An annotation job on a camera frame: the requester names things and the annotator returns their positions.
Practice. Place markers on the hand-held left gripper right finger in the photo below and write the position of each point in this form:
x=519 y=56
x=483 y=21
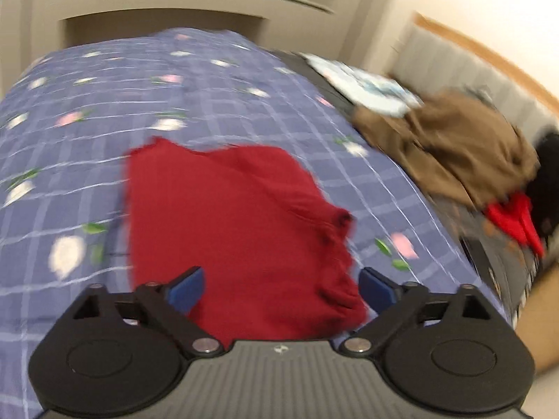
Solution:
x=376 y=290

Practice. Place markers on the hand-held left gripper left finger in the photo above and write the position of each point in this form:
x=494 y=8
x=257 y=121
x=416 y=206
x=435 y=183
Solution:
x=187 y=290

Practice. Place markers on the red knit garment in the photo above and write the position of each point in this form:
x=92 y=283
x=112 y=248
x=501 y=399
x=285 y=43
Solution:
x=244 y=227

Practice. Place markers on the dark grey printed cloth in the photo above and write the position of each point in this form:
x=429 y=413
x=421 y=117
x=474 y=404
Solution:
x=493 y=262

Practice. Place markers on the small bright red cloth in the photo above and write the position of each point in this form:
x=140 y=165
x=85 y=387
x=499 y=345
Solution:
x=515 y=222

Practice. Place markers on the brown garment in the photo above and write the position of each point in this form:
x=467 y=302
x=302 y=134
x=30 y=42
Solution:
x=454 y=148

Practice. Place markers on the blue plaid floral bedsheet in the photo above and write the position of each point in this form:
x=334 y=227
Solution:
x=218 y=91

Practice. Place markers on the light blue printed cloth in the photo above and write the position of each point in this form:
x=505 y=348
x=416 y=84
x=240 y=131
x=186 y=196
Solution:
x=371 y=87

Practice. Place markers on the black fuzzy item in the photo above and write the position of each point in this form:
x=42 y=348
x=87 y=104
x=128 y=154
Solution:
x=546 y=174

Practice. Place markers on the white ribbed panel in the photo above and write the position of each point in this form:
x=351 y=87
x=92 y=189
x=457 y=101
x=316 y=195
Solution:
x=471 y=70

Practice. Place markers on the cream bed end board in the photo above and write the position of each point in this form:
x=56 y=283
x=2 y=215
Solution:
x=166 y=4

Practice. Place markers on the wooden frame rail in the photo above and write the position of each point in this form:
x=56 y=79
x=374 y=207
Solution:
x=489 y=48

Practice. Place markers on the grey vertical wall strip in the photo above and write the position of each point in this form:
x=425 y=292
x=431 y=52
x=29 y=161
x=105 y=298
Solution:
x=362 y=17

